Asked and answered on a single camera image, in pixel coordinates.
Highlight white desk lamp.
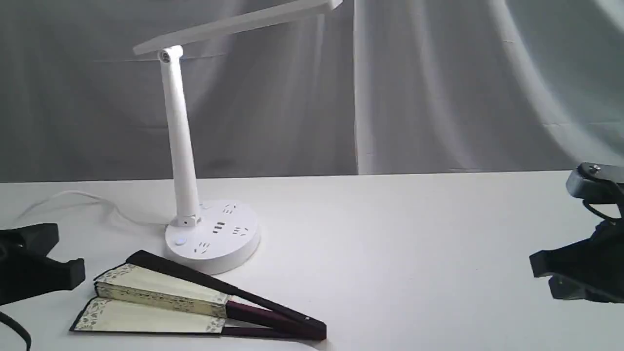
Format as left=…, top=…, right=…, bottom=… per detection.
left=133, top=0, right=341, bottom=275

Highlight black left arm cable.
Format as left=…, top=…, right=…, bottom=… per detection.
left=0, top=311, right=33, bottom=351

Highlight grey backdrop curtain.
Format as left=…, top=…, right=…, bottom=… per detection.
left=0, top=0, right=624, bottom=182

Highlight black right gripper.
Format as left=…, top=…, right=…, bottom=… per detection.
left=529, top=163, right=624, bottom=304

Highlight white lamp power cable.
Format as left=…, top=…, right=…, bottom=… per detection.
left=17, top=190, right=169, bottom=227

